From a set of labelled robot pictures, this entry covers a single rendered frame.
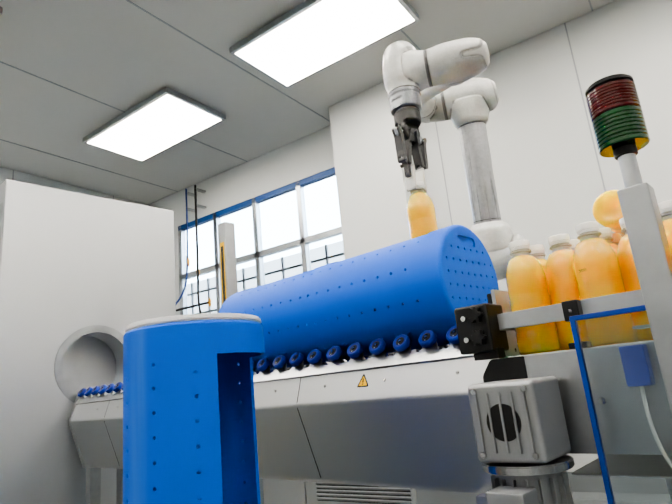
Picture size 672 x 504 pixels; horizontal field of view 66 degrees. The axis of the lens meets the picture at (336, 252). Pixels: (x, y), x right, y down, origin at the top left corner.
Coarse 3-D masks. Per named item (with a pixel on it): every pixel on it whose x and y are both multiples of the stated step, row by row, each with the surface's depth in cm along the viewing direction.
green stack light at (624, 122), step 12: (624, 108) 71; (636, 108) 71; (600, 120) 72; (612, 120) 71; (624, 120) 70; (636, 120) 70; (600, 132) 73; (612, 132) 71; (624, 132) 70; (636, 132) 70; (600, 144) 73; (612, 144) 71; (624, 144) 71; (636, 144) 72; (612, 156) 75
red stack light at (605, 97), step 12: (612, 84) 72; (624, 84) 71; (588, 96) 75; (600, 96) 72; (612, 96) 71; (624, 96) 71; (636, 96) 72; (588, 108) 75; (600, 108) 72; (612, 108) 71
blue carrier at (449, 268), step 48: (432, 240) 122; (480, 240) 134; (288, 288) 152; (336, 288) 137; (384, 288) 126; (432, 288) 117; (480, 288) 127; (288, 336) 149; (336, 336) 138; (384, 336) 130
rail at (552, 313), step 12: (588, 300) 88; (600, 300) 86; (612, 300) 85; (624, 300) 84; (636, 300) 83; (516, 312) 96; (528, 312) 94; (540, 312) 93; (552, 312) 92; (588, 312) 87; (504, 324) 97; (516, 324) 96; (528, 324) 94
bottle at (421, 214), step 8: (416, 192) 138; (408, 200) 138; (416, 200) 136; (424, 200) 135; (408, 208) 137; (416, 208) 135; (424, 208) 135; (432, 208) 136; (408, 216) 137; (416, 216) 135; (424, 216) 134; (432, 216) 135; (416, 224) 134; (424, 224) 134; (432, 224) 134; (416, 232) 134; (424, 232) 133
